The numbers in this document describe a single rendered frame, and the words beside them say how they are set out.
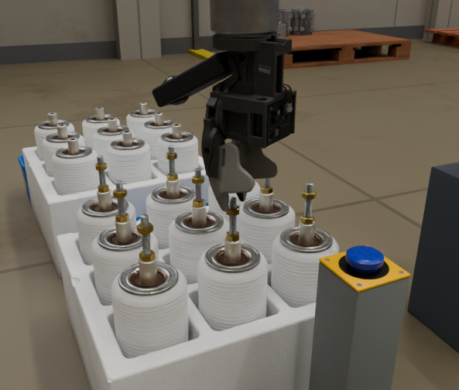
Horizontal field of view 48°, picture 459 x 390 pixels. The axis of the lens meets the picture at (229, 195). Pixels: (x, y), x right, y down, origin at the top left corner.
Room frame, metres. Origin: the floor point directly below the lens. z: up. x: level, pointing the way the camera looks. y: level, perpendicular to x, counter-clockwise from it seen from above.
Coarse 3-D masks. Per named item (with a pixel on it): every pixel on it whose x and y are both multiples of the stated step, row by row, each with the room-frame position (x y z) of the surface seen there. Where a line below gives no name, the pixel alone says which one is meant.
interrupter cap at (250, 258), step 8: (216, 248) 0.63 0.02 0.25; (248, 248) 0.63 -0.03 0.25; (208, 256) 0.61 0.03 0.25; (216, 256) 0.61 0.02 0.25; (248, 256) 0.61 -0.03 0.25; (256, 256) 0.61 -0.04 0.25; (208, 264) 0.59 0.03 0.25; (216, 264) 0.59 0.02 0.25; (224, 264) 0.59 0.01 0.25; (232, 264) 0.59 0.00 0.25; (240, 264) 0.59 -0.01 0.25; (248, 264) 0.59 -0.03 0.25; (256, 264) 0.59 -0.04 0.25; (224, 272) 0.57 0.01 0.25; (232, 272) 0.57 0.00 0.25; (240, 272) 0.57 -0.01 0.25
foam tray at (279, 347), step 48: (192, 288) 0.64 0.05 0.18; (96, 336) 0.53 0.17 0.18; (192, 336) 0.56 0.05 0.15; (240, 336) 0.53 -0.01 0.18; (288, 336) 0.56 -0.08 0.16; (96, 384) 0.55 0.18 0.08; (144, 384) 0.47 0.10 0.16; (192, 384) 0.50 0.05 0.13; (240, 384) 0.53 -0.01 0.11; (288, 384) 0.56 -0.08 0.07
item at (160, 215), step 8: (152, 200) 0.80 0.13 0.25; (192, 200) 0.80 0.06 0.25; (152, 208) 0.78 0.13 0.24; (160, 208) 0.78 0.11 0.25; (168, 208) 0.78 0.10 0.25; (176, 208) 0.78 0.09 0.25; (184, 208) 0.78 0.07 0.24; (152, 216) 0.79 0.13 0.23; (160, 216) 0.78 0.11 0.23; (168, 216) 0.77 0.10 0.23; (176, 216) 0.77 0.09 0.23; (152, 224) 0.79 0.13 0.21; (160, 224) 0.78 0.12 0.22; (168, 224) 0.77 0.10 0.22; (152, 232) 0.79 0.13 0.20; (160, 232) 0.78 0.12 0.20; (168, 232) 0.77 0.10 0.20; (160, 240) 0.78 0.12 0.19; (168, 240) 0.77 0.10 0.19; (160, 248) 0.78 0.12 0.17
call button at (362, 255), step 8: (352, 248) 0.49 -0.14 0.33; (360, 248) 0.49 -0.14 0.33; (368, 248) 0.49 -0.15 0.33; (352, 256) 0.48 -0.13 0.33; (360, 256) 0.48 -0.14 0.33; (368, 256) 0.48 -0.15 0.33; (376, 256) 0.48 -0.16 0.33; (352, 264) 0.47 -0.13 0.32; (360, 264) 0.47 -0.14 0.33; (368, 264) 0.46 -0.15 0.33; (376, 264) 0.47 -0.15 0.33; (368, 272) 0.47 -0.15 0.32
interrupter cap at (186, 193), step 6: (162, 186) 0.85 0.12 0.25; (180, 186) 0.85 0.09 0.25; (186, 186) 0.85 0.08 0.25; (156, 192) 0.83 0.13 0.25; (162, 192) 0.83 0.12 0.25; (180, 192) 0.83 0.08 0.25; (186, 192) 0.83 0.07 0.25; (192, 192) 0.83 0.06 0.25; (156, 198) 0.80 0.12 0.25; (162, 198) 0.80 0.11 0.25; (168, 198) 0.81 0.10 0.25; (174, 198) 0.81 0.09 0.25; (180, 198) 0.80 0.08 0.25; (186, 198) 0.80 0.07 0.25; (192, 198) 0.80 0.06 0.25
